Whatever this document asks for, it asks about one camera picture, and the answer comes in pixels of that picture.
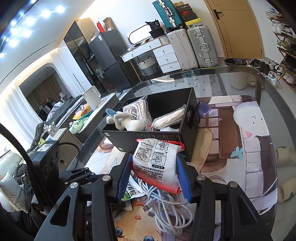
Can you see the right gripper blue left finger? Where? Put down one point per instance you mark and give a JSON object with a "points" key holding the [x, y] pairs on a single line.
{"points": [[124, 175]]}

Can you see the silver suitcase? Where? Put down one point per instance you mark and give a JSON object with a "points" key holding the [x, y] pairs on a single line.
{"points": [[203, 46]]}

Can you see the white plush rabbit toy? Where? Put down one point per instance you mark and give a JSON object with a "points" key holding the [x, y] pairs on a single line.
{"points": [[123, 121]]}

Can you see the green snack packet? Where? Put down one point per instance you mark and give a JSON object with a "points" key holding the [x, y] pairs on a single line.
{"points": [[133, 190]]}

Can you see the black handbag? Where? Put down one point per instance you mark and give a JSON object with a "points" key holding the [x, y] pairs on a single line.
{"points": [[156, 29]]}

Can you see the teal suitcase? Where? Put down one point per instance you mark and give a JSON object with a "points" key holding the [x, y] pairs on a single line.
{"points": [[168, 14]]}

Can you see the white drawer desk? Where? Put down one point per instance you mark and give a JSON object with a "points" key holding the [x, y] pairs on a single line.
{"points": [[160, 49]]}

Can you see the red white wipes pack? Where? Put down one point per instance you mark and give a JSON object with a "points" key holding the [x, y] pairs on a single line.
{"points": [[155, 162]]}

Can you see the white bubble wrap piece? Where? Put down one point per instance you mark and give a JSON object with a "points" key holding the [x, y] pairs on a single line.
{"points": [[169, 129]]}

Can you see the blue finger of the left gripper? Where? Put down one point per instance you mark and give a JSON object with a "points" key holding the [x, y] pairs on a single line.
{"points": [[94, 178]]}

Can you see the black storage box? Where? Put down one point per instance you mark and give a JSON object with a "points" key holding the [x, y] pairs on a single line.
{"points": [[176, 108]]}

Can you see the black refrigerator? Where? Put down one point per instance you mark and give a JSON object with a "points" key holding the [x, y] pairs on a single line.
{"points": [[107, 48]]}

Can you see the anime printed desk mat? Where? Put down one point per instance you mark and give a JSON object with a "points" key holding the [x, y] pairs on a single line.
{"points": [[232, 144]]}

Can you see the stack of shoe boxes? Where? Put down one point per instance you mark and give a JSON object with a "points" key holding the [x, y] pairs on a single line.
{"points": [[188, 16]]}

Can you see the grey white laundry basket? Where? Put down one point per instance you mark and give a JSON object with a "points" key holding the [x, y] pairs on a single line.
{"points": [[148, 67]]}

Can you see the white suitcase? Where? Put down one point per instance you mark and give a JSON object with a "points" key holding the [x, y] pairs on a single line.
{"points": [[183, 49]]}

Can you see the wooden shoe rack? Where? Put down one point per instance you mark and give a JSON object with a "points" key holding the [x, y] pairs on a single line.
{"points": [[285, 69]]}

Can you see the oval mirror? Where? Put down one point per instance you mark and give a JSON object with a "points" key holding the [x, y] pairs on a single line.
{"points": [[139, 35]]}

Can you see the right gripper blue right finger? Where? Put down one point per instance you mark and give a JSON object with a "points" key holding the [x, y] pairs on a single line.
{"points": [[185, 178]]}

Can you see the grey side cabinet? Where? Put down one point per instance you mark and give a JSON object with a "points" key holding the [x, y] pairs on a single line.
{"points": [[91, 124]]}

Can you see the white electric kettle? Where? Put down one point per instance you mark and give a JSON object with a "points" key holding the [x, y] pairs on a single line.
{"points": [[92, 97]]}

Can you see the wooden door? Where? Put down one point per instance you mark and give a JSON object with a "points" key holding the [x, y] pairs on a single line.
{"points": [[237, 28]]}

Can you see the black dark glass cabinet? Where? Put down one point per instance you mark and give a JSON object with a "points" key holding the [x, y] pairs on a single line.
{"points": [[77, 40]]}

